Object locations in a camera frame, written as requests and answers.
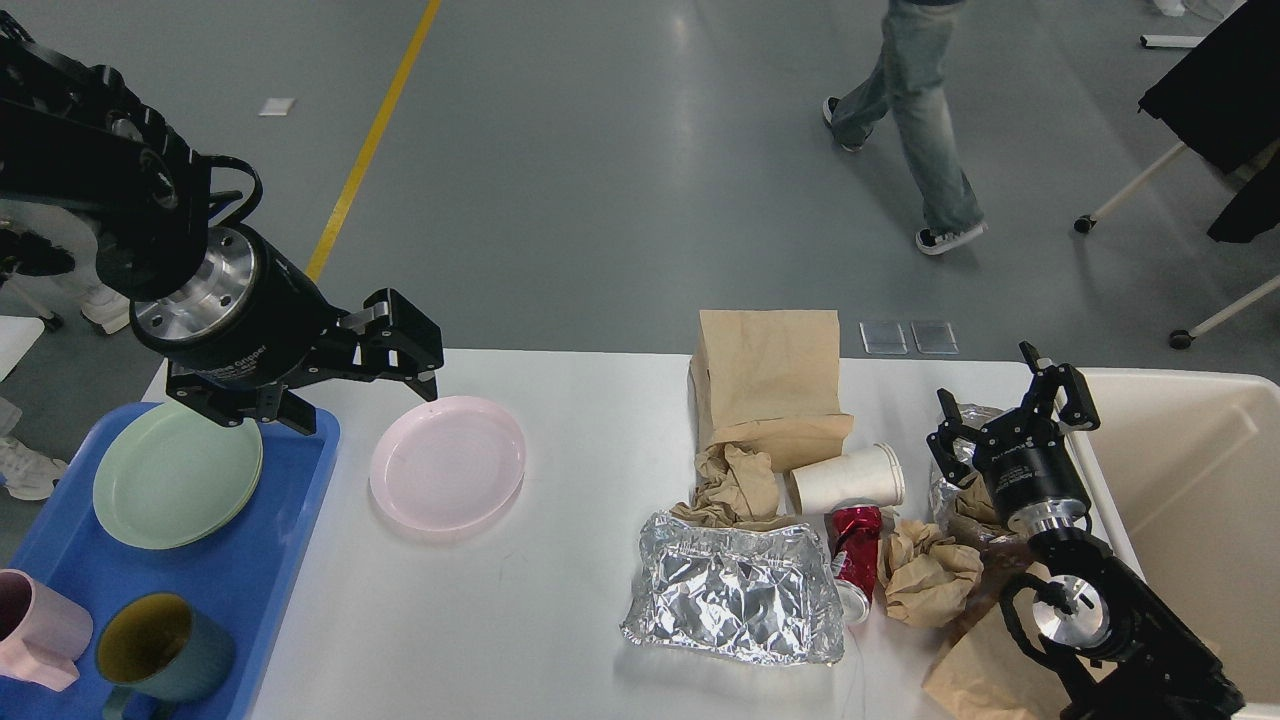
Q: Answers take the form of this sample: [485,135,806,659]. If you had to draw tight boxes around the black cloth on rack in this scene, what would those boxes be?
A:
[1139,0,1280,245]

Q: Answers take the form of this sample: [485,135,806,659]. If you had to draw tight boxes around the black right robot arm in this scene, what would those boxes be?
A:
[925,342,1245,719]

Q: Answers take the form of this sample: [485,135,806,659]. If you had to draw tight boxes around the beige plastic bin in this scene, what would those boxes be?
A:
[1050,369,1280,720]

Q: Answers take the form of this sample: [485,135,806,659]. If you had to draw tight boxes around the walking person legs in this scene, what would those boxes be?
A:
[820,1,987,256]

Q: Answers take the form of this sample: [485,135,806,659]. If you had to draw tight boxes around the crumpled brown paper left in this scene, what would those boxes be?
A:
[669,443,797,532]

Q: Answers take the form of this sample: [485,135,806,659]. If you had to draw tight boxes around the clear floor plate right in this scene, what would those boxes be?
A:
[910,322,960,356]

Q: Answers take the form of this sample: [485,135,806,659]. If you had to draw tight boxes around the upright brown paper bag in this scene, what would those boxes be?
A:
[689,309,854,473]

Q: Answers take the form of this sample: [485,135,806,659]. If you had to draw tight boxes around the flat brown paper bag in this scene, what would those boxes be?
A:
[922,562,1070,719]

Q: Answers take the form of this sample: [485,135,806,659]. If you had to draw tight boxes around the person legs at left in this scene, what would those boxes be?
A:
[1,199,131,501]

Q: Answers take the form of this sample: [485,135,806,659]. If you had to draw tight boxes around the crumpled brown paper on foil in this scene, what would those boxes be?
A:
[954,477,1011,536]

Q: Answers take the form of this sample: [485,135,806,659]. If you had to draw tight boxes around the crumpled brown paper middle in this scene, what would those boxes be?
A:
[878,519,983,629]

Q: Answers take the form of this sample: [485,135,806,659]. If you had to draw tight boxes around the white paper cup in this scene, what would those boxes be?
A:
[783,443,906,515]

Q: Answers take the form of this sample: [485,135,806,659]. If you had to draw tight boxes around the small crumpled foil sheet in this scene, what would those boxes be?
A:
[929,466,1027,553]

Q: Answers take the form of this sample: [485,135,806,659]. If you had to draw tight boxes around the teal mug yellow inside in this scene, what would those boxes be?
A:
[93,592,236,719]

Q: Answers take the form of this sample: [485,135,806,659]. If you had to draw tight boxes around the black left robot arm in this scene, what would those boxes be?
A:
[1,14,445,436]

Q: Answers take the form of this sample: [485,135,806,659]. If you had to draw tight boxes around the clear floor plate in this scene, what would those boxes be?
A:
[910,322,960,356]
[859,322,909,356]

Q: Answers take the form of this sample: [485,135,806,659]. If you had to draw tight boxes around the large crumpled foil sheet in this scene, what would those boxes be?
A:
[620,512,845,667]

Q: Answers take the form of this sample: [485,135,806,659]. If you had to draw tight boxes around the pink plate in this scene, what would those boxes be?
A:
[369,396,527,533]

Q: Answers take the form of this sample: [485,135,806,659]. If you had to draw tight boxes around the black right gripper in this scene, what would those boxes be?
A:
[925,341,1101,533]

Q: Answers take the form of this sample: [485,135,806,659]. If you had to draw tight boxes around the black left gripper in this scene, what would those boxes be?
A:
[131,225,445,436]

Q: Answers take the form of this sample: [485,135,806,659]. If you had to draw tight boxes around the blue plastic tray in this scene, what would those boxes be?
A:
[10,402,340,719]

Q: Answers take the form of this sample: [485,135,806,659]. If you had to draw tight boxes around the crushed red soda can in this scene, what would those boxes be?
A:
[826,498,884,626]

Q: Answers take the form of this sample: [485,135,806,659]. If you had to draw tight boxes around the white side table corner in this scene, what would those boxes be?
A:
[0,315,45,380]

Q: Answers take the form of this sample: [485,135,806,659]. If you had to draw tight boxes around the green plate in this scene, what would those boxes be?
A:
[92,402,264,550]

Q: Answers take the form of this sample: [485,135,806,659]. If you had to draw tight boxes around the clear floor plate left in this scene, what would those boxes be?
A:
[859,322,909,356]

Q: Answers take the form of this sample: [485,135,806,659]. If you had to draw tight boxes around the pink mug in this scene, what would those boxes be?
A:
[1,569,93,692]

